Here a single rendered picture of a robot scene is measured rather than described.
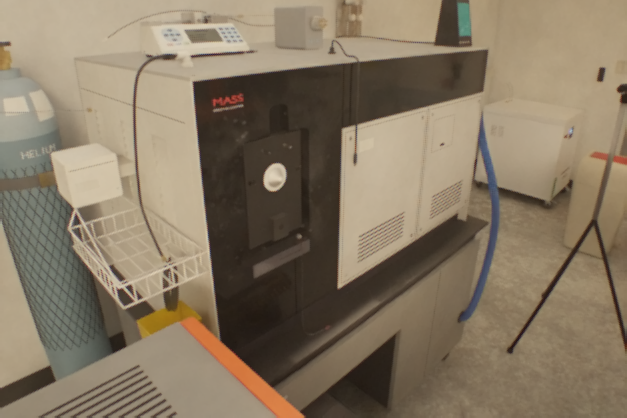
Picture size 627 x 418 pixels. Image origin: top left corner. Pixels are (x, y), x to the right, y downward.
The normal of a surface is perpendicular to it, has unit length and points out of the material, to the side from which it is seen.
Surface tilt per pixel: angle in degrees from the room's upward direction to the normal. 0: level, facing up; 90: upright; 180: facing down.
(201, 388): 0
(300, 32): 90
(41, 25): 90
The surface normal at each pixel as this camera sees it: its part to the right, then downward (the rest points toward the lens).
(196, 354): 0.00, -0.93
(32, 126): 0.80, 0.15
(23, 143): 0.59, 0.30
